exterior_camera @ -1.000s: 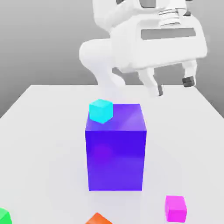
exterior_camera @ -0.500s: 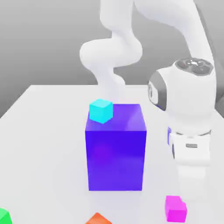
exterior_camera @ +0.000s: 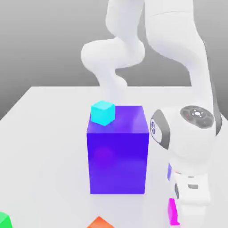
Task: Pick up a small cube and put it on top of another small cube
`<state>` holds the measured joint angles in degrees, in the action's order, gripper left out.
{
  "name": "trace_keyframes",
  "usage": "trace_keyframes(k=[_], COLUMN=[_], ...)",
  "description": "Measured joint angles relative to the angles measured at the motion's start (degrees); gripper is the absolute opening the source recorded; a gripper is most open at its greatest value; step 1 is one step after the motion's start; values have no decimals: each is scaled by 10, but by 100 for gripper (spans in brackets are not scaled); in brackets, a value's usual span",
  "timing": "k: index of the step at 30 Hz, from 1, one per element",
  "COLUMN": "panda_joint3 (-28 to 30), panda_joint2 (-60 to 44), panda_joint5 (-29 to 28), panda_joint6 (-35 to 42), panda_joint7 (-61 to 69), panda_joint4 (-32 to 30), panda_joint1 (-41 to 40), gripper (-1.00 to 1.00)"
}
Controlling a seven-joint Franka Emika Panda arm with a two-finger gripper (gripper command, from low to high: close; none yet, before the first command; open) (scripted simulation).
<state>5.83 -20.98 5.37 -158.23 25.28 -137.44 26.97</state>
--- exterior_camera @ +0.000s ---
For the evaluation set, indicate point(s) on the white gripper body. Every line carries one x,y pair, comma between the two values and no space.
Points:
194,195

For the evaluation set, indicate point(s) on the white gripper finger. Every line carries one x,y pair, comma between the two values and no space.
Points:
193,216

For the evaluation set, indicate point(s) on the small magenta cube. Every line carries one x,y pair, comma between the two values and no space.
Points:
172,212

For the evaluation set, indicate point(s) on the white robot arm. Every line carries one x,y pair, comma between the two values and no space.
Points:
178,53

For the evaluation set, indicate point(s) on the small orange cube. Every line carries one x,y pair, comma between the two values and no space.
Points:
100,223

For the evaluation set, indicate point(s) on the small cyan cube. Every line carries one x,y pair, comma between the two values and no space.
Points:
102,113

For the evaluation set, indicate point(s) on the small green cube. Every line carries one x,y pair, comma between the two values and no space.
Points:
5,220

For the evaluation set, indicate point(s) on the large blue box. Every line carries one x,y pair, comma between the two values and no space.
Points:
116,160

